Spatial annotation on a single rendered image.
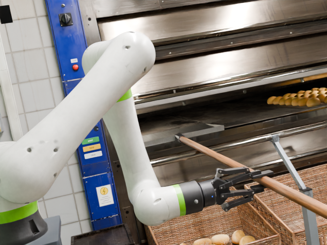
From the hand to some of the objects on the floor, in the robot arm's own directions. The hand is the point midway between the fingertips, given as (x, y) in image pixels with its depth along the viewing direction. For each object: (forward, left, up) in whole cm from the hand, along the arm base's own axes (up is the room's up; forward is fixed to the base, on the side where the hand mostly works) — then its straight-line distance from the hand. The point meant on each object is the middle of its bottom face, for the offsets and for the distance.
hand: (262, 180), depth 120 cm
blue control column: (-44, +193, -118) cm, 231 cm away
